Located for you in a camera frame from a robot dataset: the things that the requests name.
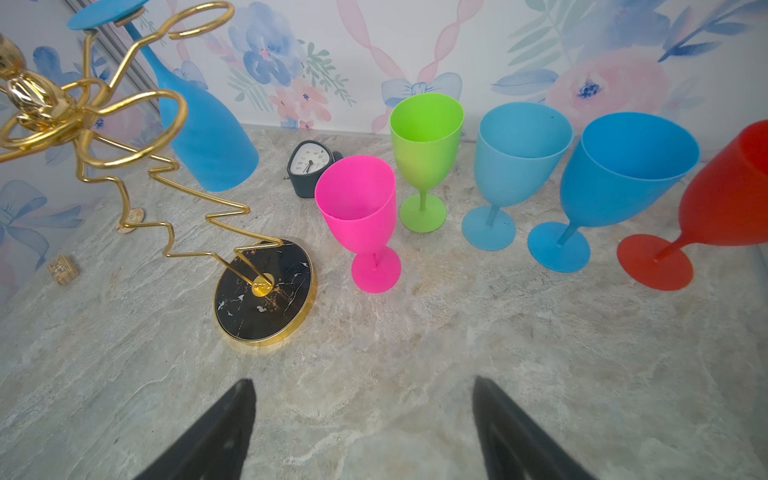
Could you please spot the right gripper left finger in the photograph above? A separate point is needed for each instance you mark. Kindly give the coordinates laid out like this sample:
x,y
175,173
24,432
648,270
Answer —
x,y
216,445

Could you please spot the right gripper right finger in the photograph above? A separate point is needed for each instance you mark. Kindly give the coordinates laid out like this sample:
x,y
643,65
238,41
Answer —
x,y
513,445

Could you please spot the pink wine glass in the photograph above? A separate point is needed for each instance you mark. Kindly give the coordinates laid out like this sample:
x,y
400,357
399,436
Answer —
x,y
357,198

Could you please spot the blue wine glass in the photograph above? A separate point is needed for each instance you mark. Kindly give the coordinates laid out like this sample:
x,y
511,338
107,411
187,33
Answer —
x,y
623,163
212,144

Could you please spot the teal wine glass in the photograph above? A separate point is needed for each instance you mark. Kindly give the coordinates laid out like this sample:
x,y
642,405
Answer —
x,y
519,144

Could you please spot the red wine glass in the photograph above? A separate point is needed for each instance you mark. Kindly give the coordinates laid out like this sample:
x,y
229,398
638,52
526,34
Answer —
x,y
724,205

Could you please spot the green wine glass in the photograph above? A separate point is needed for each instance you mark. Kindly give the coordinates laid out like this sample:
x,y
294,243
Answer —
x,y
426,130

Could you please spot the square cracker piece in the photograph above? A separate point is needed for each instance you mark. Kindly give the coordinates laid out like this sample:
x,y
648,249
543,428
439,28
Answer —
x,y
63,270

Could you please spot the round cracker piece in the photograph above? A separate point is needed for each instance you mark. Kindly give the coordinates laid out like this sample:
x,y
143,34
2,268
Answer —
x,y
136,216

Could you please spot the dark grey alarm clock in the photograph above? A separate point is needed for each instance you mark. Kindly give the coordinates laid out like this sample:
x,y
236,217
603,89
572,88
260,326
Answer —
x,y
309,160

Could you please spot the gold wire glass rack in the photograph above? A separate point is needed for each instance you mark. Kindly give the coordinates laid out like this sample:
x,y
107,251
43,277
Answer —
x,y
267,290

